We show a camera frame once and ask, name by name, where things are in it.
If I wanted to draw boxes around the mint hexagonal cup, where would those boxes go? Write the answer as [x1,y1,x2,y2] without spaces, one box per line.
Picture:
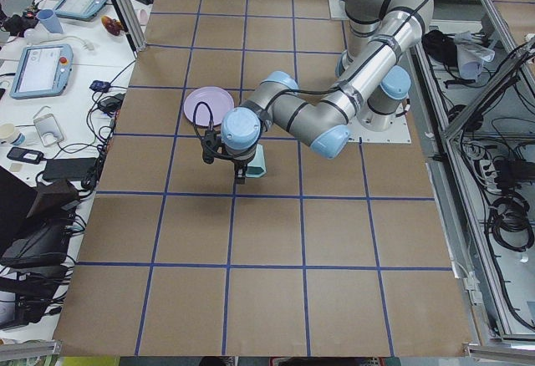
[246,144,267,178]

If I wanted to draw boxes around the lilac round plate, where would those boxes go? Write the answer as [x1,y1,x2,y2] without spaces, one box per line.
[184,86,234,127]

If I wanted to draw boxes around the white paper cup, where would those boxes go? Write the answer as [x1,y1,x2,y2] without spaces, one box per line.
[0,123,25,145]

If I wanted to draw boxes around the light blue plastic cup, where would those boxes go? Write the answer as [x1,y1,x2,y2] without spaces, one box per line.
[37,8,64,34]

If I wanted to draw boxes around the small blue usb device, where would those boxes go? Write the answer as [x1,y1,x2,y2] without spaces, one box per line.
[89,80,111,93]

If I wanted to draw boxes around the pink white mug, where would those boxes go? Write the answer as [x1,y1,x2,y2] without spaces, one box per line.
[136,8,149,26]

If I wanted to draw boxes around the silver metal tin box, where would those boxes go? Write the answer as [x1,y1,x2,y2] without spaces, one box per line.
[33,114,64,147]

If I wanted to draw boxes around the red yellow mango toy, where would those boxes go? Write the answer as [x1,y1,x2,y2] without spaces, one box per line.
[101,16,124,36]

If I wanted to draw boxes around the lower blue teach pendant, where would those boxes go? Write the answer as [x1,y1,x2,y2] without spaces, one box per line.
[10,43,74,99]

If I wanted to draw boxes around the blue teach pendant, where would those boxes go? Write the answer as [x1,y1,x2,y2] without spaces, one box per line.
[53,0,108,21]
[10,43,74,99]

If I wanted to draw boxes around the upper blue teach pendant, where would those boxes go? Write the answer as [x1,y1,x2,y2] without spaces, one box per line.
[53,0,108,21]

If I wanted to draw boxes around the aluminium frame post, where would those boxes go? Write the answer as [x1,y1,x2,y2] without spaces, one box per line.
[111,0,146,53]

